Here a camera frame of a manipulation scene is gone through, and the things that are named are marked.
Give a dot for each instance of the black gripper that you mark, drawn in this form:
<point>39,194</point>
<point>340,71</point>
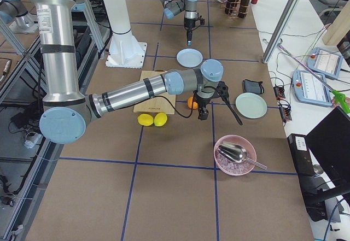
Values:
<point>189,24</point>
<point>202,102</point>

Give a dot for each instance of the orange fruit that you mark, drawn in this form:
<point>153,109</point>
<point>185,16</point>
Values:
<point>191,103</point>

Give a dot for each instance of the light blue plate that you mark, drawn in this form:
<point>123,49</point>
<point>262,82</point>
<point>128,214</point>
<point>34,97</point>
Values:
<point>189,58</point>

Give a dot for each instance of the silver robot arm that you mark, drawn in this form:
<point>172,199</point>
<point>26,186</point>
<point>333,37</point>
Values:
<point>174,7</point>
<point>67,112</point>

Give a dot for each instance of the light green plate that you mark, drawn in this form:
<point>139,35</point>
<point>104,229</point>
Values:
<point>251,105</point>

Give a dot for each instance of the wooden cutting board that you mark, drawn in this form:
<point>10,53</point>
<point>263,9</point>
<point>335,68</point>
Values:
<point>156,105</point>

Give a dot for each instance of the yellow lemon far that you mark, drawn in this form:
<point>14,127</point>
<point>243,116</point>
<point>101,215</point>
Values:
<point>160,119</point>

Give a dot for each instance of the yellow lemon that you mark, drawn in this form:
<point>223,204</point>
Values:
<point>145,119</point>
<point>160,119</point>

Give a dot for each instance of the metal scoop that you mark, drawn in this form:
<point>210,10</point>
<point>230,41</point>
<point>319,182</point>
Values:
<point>237,154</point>

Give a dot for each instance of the dark grey folded cloth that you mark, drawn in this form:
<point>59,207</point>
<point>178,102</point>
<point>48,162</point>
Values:
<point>255,87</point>

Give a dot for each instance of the yellow lemon near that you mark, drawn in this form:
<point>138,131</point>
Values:
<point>145,119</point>

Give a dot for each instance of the pink bowl with ice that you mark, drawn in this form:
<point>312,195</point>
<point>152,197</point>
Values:
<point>229,167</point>

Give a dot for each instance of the near blue teach pendant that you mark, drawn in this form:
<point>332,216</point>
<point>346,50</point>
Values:
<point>310,90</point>

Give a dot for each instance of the blue teach pendant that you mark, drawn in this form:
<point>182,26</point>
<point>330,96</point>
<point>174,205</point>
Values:
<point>310,90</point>
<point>325,62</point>

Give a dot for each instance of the black monitor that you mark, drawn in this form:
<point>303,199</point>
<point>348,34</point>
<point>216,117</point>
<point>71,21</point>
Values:
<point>329,143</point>

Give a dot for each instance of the black computer box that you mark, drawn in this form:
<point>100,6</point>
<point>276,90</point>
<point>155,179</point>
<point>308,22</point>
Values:
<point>310,180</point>

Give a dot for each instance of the far blue teach pendant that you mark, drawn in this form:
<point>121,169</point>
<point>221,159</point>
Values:
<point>325,62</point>

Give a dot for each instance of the copper wire bottle rack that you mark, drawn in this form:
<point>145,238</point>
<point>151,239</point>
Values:
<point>235,9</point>

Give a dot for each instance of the white pedestal column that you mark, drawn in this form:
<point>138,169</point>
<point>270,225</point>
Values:
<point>124,50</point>

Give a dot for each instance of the aluminium frame post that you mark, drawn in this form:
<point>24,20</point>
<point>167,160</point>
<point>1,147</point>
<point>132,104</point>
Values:
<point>281,25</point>

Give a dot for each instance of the green handled reach stick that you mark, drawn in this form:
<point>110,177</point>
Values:
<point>339,97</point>

